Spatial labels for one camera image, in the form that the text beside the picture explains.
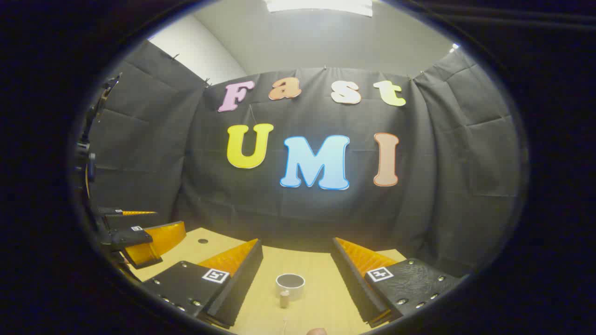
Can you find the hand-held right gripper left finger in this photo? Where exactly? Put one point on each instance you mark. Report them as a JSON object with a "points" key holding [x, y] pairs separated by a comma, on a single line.
{"points": [[242, 284]]}

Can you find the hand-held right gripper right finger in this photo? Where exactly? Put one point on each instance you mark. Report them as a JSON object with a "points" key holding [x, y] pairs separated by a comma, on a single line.
{"points": [[354, 284]]}

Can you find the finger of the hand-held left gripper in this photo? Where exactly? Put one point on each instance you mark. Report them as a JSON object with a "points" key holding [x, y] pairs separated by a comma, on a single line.
{"points": [[135, 237], [130, 219]]}

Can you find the wooden desktop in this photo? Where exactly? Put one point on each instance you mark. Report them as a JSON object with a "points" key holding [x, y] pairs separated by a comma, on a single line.
{"points": [[312, 302]]}

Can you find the black backdrop cloth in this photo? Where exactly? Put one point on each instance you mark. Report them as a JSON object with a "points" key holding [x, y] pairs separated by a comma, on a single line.
{"points": [[326, 218]]}

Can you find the small ceiling light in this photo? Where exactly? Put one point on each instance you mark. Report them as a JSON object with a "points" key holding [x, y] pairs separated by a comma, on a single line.
{"points": [[454, 47]]}

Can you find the large ceiling light panel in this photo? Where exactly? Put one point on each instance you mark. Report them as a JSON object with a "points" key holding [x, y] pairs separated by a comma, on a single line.
{"points": [[321, 5]]}

